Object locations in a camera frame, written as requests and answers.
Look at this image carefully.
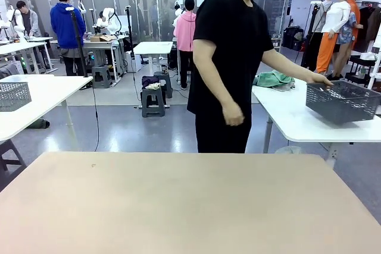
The person's right hand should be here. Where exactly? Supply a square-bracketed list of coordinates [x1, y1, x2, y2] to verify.
[222, 98, 246, 127]

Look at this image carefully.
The person's left hand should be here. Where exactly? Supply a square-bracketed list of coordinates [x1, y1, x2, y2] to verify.
[307, 72, 335, 88]

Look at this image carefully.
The grey towel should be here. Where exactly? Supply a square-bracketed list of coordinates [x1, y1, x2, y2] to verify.
[273, 83, 295, 92]

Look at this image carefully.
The grey perforated plastic basket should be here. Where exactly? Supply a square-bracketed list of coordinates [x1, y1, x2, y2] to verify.
[305, 80, 381, 125]
[0, 81, 32, 112]

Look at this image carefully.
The person's right forearm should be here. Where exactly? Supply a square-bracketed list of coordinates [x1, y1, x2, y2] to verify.
[198, 63, 239, 108]

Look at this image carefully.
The person's left forearm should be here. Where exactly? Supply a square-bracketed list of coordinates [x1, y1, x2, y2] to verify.
[266, 53, 312, 84]

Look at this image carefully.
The mannequin with orange trousers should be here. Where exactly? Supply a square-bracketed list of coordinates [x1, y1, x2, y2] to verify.
[316, 0, 340, 75]

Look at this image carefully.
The black trolley cart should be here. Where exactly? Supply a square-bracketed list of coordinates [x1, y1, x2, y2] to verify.
[345, 52, 381, 90]

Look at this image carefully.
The mint green towel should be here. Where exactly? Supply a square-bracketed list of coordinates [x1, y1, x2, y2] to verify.
[252, 70, 296, 90]

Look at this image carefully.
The wooden shoe shelf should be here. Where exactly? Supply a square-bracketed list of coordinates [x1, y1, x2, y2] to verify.
[269, 37, 282, 53]

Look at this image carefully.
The mannequin with white sweater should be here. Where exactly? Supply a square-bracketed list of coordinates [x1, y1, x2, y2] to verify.
[321, 0, 355, 80]

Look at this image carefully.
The clothes rack with dark clothes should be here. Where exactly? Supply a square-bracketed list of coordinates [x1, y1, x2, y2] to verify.
[355, 1, 381, 54]

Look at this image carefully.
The person in black clothes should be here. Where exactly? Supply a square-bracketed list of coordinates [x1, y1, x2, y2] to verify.
[186, 0, 282, 153]

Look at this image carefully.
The grey plastic step stool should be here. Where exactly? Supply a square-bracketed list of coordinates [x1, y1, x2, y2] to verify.
[91, 65, 113, 89]
[154, 71, 173, 99]
[141, 87, 166, 118]

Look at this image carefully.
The mannequin with orange shirt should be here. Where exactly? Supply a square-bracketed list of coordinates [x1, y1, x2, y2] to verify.
[346, 0, 364, 49]

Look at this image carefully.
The purple cloth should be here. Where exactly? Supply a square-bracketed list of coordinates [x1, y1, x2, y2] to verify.
[141, 75, 161, 87]

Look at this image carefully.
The person in pink hoodie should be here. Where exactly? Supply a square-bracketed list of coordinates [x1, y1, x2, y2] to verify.
[173, 0, 197, 90]

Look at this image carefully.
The white height-adjustable table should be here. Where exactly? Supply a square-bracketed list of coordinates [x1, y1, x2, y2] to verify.
[133, 41, 174, 109]

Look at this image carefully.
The black pole stand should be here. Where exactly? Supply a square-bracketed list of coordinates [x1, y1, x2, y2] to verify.
[124, 5, 135, 73]

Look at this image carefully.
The grey robot workbench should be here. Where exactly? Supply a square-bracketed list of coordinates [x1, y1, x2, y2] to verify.
[50, 38, 129, 84]

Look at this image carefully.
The cardboard box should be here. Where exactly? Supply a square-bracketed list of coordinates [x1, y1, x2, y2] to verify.
[89, 34, 116, 43]

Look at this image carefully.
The person in blue hoodie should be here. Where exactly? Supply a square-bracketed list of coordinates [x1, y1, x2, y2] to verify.
[49, 0, 86, 77]

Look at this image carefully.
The translucent plastic box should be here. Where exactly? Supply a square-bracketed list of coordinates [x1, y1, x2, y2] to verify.
[0, 74, 30, 84]

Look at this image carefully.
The white workbench table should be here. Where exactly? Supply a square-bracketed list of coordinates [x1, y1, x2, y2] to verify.
[0, 36, 54, 75]

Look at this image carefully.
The person in grey jacket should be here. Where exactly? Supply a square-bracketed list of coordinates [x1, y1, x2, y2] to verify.
[16, 0, 42, 38]

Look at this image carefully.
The dark grey stool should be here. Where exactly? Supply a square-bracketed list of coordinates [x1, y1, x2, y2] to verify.
[0, 139, 28, 192]

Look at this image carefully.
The black floor cable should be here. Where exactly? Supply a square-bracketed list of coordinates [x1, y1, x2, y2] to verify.
[91, 77, 99, 151]

